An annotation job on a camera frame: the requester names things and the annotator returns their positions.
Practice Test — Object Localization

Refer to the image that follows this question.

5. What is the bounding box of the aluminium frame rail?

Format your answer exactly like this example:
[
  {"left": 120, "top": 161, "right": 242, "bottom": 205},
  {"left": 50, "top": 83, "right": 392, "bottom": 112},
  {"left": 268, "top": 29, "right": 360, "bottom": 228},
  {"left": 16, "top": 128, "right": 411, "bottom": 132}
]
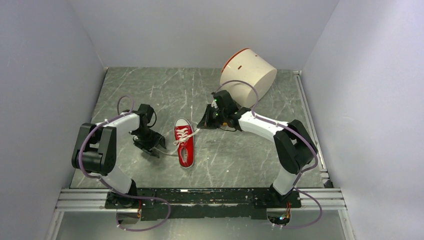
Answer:
[{"left": 56, "top": 67, "right": 353, "bottom": 240}]

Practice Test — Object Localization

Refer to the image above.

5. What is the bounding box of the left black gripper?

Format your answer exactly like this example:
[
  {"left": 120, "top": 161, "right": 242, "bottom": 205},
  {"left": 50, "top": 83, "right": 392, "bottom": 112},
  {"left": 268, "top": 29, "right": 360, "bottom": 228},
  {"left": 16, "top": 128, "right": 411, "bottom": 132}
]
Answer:
[{"left": 133, "top": 127, "right": 166, "bottom": 158}]

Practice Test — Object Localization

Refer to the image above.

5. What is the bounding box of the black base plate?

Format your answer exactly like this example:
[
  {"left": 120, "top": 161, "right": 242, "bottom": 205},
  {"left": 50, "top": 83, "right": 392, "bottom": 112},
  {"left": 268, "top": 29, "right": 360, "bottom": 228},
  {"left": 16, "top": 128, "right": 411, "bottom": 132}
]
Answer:
[{"left": 104, "top": 187, "right": 302, "bottom": 221}]

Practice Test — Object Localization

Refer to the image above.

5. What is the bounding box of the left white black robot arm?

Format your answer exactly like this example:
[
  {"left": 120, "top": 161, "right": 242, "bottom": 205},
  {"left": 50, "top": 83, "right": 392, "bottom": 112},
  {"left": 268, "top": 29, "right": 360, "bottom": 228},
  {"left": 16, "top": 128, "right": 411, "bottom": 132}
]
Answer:
[{"left": 71, "top": 104, "right": 166, "bottom": 208}]

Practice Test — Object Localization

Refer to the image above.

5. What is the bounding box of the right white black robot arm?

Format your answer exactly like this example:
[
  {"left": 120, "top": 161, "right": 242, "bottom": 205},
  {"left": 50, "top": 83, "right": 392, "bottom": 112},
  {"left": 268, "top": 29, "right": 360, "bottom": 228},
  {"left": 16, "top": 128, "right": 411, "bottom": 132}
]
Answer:
[{"left": 196, "top": 90, "right": 318, "bottom": 207}]

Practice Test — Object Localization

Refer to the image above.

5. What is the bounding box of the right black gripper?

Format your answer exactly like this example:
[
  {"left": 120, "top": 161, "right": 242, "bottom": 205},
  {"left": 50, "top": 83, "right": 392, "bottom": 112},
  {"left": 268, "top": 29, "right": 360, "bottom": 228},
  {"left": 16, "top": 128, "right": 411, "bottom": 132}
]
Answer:
[{"left": 197, "top": 103, "right": 227, "bottom": 130}]

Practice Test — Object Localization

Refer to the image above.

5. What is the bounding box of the white cylindrical container orange rim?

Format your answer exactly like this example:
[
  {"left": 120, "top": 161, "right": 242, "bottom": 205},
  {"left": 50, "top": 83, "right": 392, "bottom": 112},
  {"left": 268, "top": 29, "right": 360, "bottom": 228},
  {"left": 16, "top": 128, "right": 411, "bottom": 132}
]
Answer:
[{"left": 219, "top": 48, "right": 278, "bottom": 108}]

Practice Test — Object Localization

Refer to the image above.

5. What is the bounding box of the red canvas sneaker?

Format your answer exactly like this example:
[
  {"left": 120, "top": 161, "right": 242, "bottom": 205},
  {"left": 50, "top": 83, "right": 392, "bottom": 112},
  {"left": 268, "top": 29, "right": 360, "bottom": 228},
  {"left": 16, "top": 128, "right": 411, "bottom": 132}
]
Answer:
[{"left": 173, "top": 118, "right": 195, "bottom": 168}]

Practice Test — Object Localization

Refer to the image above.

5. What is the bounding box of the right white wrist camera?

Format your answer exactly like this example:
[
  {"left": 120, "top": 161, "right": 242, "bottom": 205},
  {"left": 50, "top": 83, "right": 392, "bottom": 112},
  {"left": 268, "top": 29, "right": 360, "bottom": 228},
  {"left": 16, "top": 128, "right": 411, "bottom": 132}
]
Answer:
[{"left": 211, "top": 99, "right": 218, "bottom": 109}]

